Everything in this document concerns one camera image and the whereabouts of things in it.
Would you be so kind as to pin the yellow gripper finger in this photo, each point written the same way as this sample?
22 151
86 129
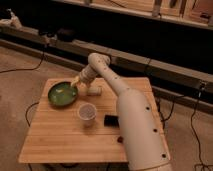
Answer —
75 81

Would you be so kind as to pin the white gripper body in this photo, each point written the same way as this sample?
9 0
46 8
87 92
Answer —
87 75

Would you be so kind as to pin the green ceramic bowl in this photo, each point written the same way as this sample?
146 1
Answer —
62 94

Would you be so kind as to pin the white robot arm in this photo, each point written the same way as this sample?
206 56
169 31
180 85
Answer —
143 144

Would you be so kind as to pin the clear plastic cup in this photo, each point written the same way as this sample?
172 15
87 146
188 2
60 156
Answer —
87 113

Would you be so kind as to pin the black device on ledge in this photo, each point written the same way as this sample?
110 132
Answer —
66 35

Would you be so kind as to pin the black rectangular box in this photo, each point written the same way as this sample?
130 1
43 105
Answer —
110 120

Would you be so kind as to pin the wooden table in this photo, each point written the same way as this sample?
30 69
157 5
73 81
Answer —
56 135

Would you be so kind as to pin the brown sausage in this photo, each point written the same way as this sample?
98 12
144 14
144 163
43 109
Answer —
120 139

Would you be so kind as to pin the white object on ledge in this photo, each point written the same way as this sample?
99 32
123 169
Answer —
13 21

